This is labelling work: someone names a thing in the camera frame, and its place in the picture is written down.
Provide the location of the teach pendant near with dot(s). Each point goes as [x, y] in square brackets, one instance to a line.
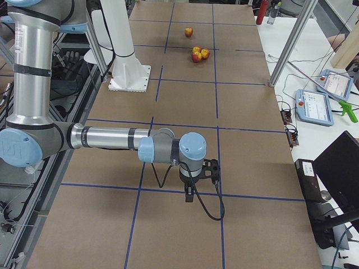
[314, 107]

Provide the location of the teach pendant far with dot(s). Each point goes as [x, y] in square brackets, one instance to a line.
[338, 84]

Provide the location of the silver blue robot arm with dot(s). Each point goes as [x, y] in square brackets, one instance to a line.
[31, 135]

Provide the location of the clear water bottle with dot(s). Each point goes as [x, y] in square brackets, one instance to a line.
[274, 9]

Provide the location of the green handled reacher grabber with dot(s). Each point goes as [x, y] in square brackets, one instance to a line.
[346, 107]

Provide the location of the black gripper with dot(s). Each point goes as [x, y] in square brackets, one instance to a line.
[189, 179]

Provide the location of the black computer box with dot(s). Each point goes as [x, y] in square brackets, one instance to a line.
[327, 226]

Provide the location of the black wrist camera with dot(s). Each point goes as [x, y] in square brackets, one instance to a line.
[211, 170]

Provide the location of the lone red yellow apple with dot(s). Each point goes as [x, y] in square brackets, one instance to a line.
[188, 32]

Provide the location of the orange black connector box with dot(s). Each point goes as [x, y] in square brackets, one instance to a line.
[286, 116]

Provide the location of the red yellow apple side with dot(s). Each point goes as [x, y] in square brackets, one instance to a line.
[205, 54]

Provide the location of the red yellow apple front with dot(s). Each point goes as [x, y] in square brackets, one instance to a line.
[196, 57]

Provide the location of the aluminium frame post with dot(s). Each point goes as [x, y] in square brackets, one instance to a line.
[292, 40]

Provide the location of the brown paper table mat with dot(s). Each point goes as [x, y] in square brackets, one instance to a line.
[112, 211]

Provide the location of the red bottle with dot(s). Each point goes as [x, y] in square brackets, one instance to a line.
[262, 12]

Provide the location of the teach pendant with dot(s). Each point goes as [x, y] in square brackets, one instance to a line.
[338, 84]
[314, 107]

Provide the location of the wooden plank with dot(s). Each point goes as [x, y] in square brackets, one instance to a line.
[347, 51]

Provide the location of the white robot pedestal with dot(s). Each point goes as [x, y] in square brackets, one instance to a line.
[112, 30]

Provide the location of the red yellow apple rear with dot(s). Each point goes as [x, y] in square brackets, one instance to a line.
[196, 49]

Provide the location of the black monitor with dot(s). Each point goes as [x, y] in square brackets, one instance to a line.
[337, 168]

